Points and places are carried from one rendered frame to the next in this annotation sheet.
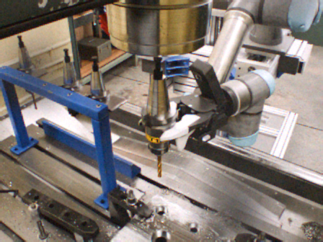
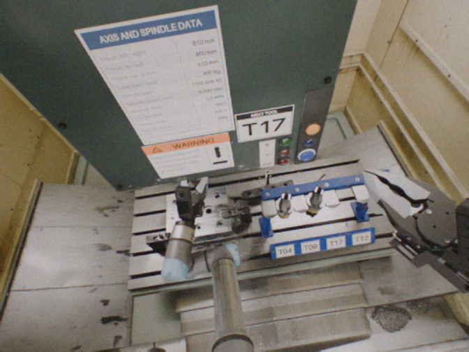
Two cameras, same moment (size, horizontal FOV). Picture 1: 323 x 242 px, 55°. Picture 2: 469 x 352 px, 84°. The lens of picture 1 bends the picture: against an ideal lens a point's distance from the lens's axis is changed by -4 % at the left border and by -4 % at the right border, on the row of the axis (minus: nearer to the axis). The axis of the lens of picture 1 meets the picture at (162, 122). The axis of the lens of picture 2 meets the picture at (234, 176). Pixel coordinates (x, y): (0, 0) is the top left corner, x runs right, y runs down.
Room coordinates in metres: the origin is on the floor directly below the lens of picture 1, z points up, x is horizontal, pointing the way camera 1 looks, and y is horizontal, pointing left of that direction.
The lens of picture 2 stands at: (1.01, -0.17, 2.07)
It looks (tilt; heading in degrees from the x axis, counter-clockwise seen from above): 57 degrees down; 147
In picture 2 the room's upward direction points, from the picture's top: 11 degrees counter-clockwise
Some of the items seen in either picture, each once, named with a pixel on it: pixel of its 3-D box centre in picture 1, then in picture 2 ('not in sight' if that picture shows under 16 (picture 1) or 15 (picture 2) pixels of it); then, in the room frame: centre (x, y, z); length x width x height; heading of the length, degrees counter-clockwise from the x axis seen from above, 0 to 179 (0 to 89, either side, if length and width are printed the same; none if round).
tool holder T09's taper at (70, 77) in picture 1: (69, 72); (317, 195); (0.84, 0.26, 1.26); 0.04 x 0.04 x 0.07
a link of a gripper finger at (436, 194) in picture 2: not in sight; (426, 200); (1.05, 0.14, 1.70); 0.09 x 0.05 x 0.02; 176
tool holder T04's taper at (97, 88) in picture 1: (96, 81); (285, 200); (0.77, 0.17, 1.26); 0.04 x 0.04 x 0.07
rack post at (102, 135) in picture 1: (105, 160); (266, 214); (0.70, 0.16, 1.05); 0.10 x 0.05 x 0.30; 146
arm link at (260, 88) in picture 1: (251, 89); (177, 259); (0.69, -0.21, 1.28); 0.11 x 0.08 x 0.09; 130
